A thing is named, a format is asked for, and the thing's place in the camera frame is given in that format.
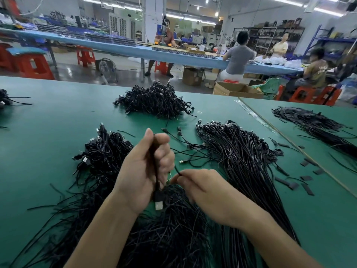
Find red plastic stool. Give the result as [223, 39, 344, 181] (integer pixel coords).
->
[289, 85, 344, 106]
[154, 61, 168, 75]
[76, 45, 96, 67]
[0, 43, 14, 71]

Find open cardboard box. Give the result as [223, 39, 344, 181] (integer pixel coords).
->
[213, 82, 264, 99]

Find person's left hand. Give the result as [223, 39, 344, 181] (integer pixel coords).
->
[112, 128, 176, 214]

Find white pillar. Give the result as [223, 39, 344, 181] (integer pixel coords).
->
[144, 0, 164, 42]

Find grey floor fan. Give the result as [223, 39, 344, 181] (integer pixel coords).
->
[95, 57, 119, 84]

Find spread of straight black cables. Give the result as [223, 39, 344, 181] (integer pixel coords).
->
[271, 106, 357, 160]

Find bundle of long black cables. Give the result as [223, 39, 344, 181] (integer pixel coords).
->
[163, 120, 299, 268]

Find blue metal rack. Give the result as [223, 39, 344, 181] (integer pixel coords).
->
[306, 25, 357, 59]

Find small cardboard box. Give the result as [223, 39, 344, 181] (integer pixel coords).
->
[182, 67, 205, 86]

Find person's right hand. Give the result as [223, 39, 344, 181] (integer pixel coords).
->
[169, 168, 268, 232]

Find long blue workbench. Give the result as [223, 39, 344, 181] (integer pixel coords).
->
[0, 28, 305, 76]

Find heap of black cables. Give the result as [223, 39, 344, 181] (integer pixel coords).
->
[113, 81, 195, 120]
[0, 89, 32, 108]

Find pile of black cables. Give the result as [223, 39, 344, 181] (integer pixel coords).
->
[8, 124, 218, 268]

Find single black cable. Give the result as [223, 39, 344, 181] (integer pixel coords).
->
[151, 143, 166, 211]

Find small cluster of knotted cables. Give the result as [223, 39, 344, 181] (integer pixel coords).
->
[74, 122, 135, 185]

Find scattered dark tie pieces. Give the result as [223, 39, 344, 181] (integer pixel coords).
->
[270, 138, 324, 196]

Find red stool with blue seat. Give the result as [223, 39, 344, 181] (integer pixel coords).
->
[7, 46, 55, 80]

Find person's left forearm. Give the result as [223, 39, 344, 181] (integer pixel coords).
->
[64, 195, 140, 268]

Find green bag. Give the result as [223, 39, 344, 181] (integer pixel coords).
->
[255, 77, 288, 99]

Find metal storage shelf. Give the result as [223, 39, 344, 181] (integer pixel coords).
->
[234, 18, 306, 56]

